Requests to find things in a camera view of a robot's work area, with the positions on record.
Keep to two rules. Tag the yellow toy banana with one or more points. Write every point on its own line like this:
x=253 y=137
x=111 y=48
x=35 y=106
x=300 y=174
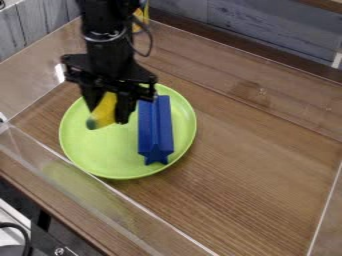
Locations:
x=103 y=114

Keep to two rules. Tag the yellow blue tin can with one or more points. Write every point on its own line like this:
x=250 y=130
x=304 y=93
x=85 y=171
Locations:
x=142 y=15

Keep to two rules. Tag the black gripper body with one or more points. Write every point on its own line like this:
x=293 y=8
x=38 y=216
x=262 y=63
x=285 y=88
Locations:
x=109 y=64

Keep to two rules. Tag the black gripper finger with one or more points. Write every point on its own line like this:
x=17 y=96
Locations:
x=93 y=94
x=126 y=106

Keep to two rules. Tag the black chair armrest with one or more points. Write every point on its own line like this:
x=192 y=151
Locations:
x=15 y=244

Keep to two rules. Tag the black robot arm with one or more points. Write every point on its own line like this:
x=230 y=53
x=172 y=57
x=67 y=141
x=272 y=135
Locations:
x=109 y=18

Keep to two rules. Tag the blue star-shaped block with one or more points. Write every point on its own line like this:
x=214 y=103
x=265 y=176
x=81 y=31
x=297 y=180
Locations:
x=156 y=136

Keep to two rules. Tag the green round plate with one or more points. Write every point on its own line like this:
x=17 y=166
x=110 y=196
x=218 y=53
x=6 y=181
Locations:
x=106 y=152

